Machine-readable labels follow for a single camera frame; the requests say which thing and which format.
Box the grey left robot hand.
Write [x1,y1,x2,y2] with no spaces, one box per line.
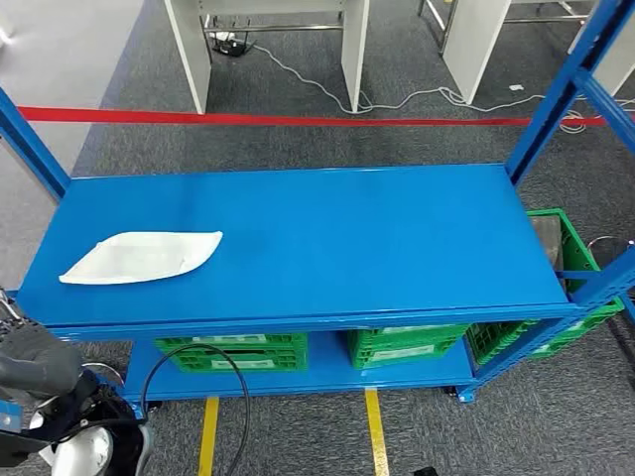
[0,318,85,402]

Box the white curved plastic part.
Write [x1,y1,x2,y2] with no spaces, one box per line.
[58,229,224,287]

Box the blue metal shelf rack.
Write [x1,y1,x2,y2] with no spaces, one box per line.
[0,0,635,406]

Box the yellow floor tape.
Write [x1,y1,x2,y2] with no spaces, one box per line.
[197,396,220,476]
[364,387,392,476]

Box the green plastic crate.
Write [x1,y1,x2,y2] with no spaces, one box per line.
[466,207,625,367]
[153,332,310,375]
[346,322,471,371]

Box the white desk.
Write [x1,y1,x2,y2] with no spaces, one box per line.
[418,0,635,106]
[163,0,371,114]

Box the red barrier belt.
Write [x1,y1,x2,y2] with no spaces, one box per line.
[17,104,609,129]

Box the black router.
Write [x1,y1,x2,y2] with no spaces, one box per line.
[212,36,256,58]

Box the grey liner sheet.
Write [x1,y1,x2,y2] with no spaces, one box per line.
[529,215,566,274]

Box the chrome rimmed round base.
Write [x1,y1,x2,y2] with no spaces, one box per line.
[587,234,635,291]

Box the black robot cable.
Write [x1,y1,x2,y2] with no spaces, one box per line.
[140,342,251,476]

